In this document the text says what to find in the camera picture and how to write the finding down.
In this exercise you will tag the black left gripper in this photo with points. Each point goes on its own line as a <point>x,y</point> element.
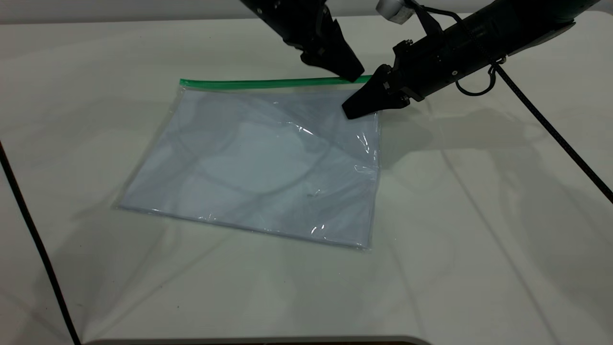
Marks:
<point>292,19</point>

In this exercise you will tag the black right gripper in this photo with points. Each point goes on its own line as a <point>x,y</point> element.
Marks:
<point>440,62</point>

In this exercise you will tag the clear zip bag green zipper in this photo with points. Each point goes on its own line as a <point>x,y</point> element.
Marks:
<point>249,163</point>

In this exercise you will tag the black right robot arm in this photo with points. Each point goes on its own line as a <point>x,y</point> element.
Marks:
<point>517,24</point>

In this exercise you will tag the white paper stack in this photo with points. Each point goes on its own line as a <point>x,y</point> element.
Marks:
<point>239,172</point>

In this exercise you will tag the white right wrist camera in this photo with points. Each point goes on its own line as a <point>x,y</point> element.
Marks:
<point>392,9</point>

